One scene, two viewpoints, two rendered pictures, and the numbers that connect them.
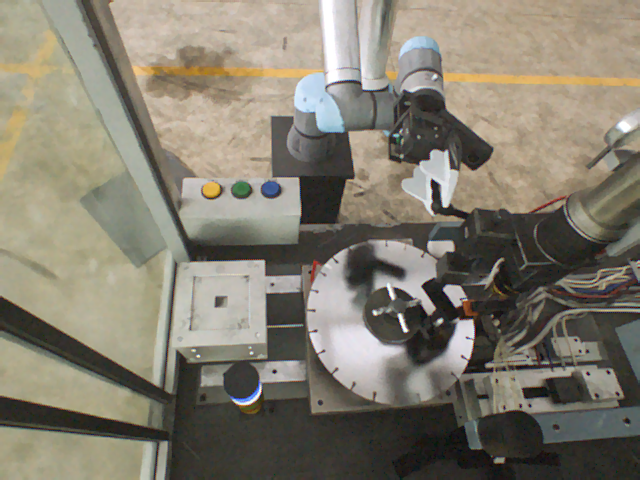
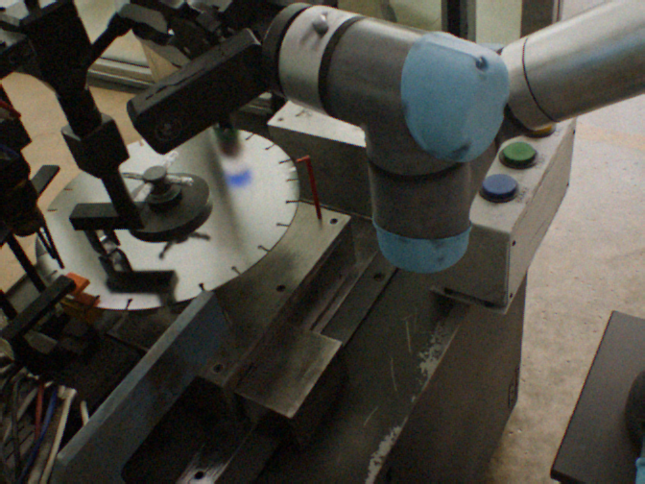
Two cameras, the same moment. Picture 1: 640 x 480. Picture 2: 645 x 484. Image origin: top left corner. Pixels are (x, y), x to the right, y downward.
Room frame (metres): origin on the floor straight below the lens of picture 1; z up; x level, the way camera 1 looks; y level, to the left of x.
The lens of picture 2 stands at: (0.92, -0.45, 1.48)
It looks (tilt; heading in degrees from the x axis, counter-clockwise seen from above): 43 degrees down; 142
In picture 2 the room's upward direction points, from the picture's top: 12 degrees counter-clockwise
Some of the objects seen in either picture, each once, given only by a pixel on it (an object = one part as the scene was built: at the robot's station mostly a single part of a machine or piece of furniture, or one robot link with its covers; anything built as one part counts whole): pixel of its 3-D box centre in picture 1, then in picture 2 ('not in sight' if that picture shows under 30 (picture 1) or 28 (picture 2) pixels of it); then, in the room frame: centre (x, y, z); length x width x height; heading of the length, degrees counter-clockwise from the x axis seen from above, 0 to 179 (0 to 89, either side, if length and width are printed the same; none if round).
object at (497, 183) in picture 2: (270, 190); (499, 189); (0.55, 0.13, 0.90); 0.04 x 0.04 x 0.02
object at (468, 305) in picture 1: (484, 310); (54, 321); (0.32, -0.36, 0.95); 0.10 x 0.03 x 0.07; 103
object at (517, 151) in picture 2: (241, 190); (518, 157); (0.53, 0.20, 0.90); 0.04 x 0.04 x 0.02
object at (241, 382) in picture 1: (242, 382); not in sight; (0.07, 0.06, 1.14); 0.05 x 0.04 x 0.03; 13
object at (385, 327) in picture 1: (393, 312); (164, 198); (0.27, -0.17, 0.96); 0.11 x 0.11 x 0.03
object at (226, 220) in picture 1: (243, 212); (506, 197); (0.52, 0.19, 0.82); 0.28 x 0.11 x 0.15; 103
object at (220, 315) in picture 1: (225, 312); (353, 143); (0.25, 0.17, 0.82); 0.18 x 0.18 x 0.15; 13
